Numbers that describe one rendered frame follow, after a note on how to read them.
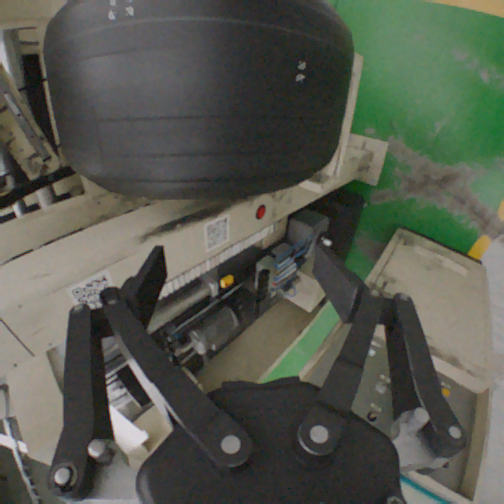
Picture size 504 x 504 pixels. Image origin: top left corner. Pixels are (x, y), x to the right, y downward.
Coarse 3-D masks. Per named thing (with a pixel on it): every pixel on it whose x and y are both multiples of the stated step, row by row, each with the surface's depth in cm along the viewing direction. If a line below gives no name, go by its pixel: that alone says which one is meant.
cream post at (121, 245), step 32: (352, 160) 105; (288, 192) 72; (128, 224) 44; (160, 224) 45; (192, 224) 48; (256, 224) 66; (32, 256) 34; (64, 256) 35; (96, 256) 35; (128, 256) 39; (192, 256) 52; (0, 288) 27; (32, 288) 28; (64, 288) 32; (0, 320) 25; (32, 320) 29; (64, 320) 34; (0, 352) 26; (32, 352) 31
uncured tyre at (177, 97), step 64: (192, 0) 16; (256, 0) 18; (320, 0) 22; (64, 64) 20; (128, 64) 19; (192, 64) 20; (256, 64) 21; (320, 64) 25; (64, 128) 26; (128, 128) 23; (192, 128) 24; (256, 128) 25; (320, 128) 30; (128, 192) 32; (192, 192) 30; (256, 192) 34
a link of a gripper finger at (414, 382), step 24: (408, 312) 12; (408, 336) 10; (408, 360) 9; (432, 360) 9; (408, 384) 8; (432, 384) 8; (408, 408) 8; (432, 408) 7; (432, 432) 6; (456, 432) 6
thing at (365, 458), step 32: (224, 384) 8; (256, 384) 8; (288, 384) 8; (256, 416) 7; (288, 416) 7; (352, 416) 7; (160, 448) 6; (192, 448) 6; (256, 448) 6; (288, 448) 6; (352, 448) 6; (384, 448) 6; (160, 480) 5; (192, 480) 5; (224, 480) 5; (256, 480) 5; (288, 480) 5; (320, 480) 5; (352, 480) 5; (384, 480) 5
